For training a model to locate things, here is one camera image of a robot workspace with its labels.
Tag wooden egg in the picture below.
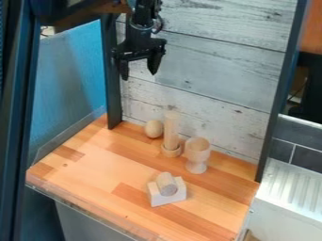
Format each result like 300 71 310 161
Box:
143 120 166 139

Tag toy sink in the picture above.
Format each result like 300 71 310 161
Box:
246 114 322 241

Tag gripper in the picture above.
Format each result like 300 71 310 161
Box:
110 19 169 82

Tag wooden ring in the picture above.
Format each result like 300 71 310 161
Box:
159 142 185 158

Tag wooden cradle block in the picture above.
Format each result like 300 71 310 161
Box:
145 175 188 208

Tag short wooden cylinder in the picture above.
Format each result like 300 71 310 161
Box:
154 171 181 198

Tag wooden egg cup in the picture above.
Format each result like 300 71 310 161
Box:
184 137 212 175

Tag tall wooden cylinder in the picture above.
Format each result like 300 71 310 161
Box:
162 111 182 151

